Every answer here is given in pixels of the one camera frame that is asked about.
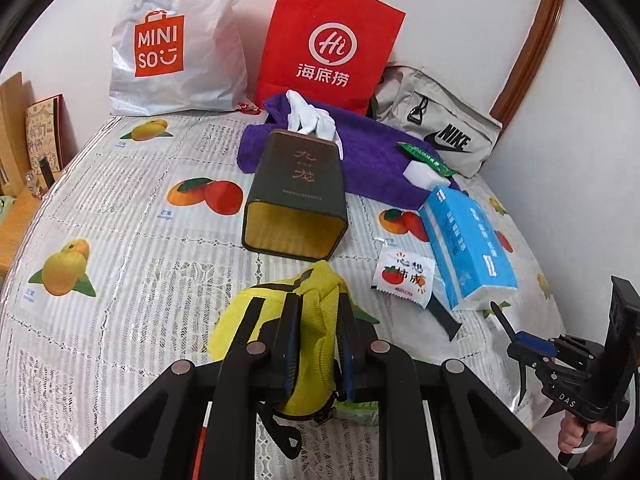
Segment red paper bag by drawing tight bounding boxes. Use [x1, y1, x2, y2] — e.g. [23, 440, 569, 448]
[255, 0, 407, 116]

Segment yellow drawstring pouch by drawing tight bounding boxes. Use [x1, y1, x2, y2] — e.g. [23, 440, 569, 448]
[209, 260, 381, 423]

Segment white tomato print packet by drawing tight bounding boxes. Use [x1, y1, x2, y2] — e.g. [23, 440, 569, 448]
[371, 246, 435, 307]

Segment grey waist bag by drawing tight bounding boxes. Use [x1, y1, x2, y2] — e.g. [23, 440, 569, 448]
[372, 65, 503, 179]

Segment black fabric piece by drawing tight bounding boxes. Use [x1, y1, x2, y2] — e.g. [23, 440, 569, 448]
[429, 294, 465, 343]

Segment dark green tin box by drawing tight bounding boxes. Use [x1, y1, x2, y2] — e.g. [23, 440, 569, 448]
[241, 130, 349, 263]

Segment white gloves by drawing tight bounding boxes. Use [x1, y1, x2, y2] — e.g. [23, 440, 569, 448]
[286, 89, 346, 161]

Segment brown wooden door frame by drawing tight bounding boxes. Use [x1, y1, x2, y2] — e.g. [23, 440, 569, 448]
[489, 0, 566, 133]

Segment purple towel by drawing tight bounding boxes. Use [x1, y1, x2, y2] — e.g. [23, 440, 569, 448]
[236, 92, 463, 211]

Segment patterned notebook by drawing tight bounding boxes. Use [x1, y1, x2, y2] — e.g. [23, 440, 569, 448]
[25, 94, 66, 173]

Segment white plastic shopping bag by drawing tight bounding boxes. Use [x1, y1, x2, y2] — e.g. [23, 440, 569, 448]
[109, 0, 251, 117]

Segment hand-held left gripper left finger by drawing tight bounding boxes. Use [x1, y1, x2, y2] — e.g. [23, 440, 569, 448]
[57, 292, 303, 480]

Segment wooden bed headboard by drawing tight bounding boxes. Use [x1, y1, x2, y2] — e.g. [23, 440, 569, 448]
[0, 71, 36, 196]

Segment wooden nightstand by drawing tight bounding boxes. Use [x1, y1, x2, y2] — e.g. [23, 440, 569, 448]
[0, 170, 56, 281]

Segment green sachet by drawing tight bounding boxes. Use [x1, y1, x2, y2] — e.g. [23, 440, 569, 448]
[396, 141, 457, 177]

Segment small glass bottle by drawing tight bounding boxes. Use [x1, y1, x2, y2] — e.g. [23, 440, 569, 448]
[22, 167, 43, 201]

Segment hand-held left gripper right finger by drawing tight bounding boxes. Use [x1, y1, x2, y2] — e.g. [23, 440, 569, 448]
[336, 290, 538, 480]

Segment green wet wipes pack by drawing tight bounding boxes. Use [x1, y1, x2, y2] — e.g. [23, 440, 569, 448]
[332, 400, 378, 423]

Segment blue tissue pack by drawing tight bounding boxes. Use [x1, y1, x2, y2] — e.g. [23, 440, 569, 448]
[418, 185, 517, 311]

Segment person's right hand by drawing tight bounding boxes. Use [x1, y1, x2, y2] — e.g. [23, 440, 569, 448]
[557, 412, 626, 461]

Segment white sponge block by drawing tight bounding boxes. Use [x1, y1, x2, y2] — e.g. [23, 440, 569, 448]
[402, 160, 451, 191]

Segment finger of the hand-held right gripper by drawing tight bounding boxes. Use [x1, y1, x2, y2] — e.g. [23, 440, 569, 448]
[490, 301, 558, 361]
[507, 355, 540, 407]

